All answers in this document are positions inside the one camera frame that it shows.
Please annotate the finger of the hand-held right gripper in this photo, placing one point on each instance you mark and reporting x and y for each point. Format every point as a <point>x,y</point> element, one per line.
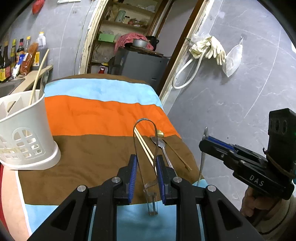
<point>211,149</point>
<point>222,142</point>

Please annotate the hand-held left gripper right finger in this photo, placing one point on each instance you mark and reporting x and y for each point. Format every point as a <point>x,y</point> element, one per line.
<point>160,178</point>

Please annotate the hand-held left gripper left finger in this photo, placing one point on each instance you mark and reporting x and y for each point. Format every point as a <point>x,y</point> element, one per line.
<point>131,176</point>

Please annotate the metal table knife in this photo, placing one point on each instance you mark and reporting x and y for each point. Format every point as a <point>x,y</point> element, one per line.
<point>200,166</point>

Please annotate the wooden chopstick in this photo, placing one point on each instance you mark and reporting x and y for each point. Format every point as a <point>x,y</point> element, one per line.
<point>146,147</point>
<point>39,74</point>
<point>179,156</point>

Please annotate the clear tongs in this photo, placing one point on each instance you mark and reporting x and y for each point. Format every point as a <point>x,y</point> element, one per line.
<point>152,206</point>

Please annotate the small metal spoon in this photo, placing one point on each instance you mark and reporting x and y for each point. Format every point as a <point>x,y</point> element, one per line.
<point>154,139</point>

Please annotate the gold spoon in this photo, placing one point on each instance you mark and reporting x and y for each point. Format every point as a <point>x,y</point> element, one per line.
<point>161,134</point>

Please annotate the white plastic utensil holder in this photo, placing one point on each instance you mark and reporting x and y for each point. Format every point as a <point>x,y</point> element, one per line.
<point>25,115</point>

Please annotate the large metal spoon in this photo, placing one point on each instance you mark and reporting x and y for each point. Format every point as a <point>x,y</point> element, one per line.
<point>42,85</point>

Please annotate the person's right forearm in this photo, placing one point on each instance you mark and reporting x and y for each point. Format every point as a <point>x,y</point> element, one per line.
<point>279,220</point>

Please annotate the person's right hand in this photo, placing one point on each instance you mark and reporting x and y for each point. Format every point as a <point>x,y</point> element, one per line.
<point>249,201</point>

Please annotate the striped blanket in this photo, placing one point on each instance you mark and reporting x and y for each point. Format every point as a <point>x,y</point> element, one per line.
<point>92,111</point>

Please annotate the white mesh bag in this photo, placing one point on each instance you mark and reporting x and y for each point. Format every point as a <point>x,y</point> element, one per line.
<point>233,62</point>

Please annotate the cream rubber gloves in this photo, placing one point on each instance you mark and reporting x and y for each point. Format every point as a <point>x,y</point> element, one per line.
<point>212,47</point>

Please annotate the grey cabinet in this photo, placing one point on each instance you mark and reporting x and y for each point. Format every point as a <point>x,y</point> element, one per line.
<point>138,67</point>

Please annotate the red bottle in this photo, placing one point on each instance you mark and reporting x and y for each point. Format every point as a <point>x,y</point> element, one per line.
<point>103,69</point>

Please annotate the wooden cutting board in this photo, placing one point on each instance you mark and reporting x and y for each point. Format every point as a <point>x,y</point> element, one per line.
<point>155,53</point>

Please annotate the metal pot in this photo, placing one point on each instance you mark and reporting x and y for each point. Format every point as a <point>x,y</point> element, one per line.
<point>140,43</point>

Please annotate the pink cloth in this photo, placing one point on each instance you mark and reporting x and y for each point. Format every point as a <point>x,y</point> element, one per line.
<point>124,39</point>

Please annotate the green box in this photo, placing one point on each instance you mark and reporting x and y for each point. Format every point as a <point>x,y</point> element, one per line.
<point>106,37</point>

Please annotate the beige kitchen counter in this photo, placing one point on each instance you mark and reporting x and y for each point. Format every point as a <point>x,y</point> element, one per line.
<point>25,83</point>

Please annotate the wooden shelving unit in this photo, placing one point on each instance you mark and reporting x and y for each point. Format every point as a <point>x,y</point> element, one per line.
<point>129,25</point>

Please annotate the steel sink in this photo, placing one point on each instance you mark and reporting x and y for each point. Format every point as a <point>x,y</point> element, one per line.
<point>9,87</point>

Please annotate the orange packet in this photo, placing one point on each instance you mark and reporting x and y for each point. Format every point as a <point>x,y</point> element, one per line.
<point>29,60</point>

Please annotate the blue white packet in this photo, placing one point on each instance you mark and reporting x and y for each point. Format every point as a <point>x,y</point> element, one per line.
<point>18,67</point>

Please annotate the large oil jug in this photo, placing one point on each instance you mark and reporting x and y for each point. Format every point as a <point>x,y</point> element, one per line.
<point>41,46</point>

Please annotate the yellow-cap clear bottle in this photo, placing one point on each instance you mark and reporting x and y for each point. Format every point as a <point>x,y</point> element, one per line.
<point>28,45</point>

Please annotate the tall dark sauce bottle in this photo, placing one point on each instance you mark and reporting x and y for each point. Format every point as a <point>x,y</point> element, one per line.
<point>2,67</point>

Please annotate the red-label sauce bottle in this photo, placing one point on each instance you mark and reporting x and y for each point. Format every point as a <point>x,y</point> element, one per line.
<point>20,47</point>

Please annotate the yellow-label sauce bottle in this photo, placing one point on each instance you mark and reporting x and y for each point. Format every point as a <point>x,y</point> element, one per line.
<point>12,53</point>

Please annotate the red plastic bag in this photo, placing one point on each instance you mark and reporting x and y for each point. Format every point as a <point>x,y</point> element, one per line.
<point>38,5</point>

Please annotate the wooden door frame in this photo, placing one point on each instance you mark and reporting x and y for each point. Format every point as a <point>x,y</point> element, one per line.
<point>85,41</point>

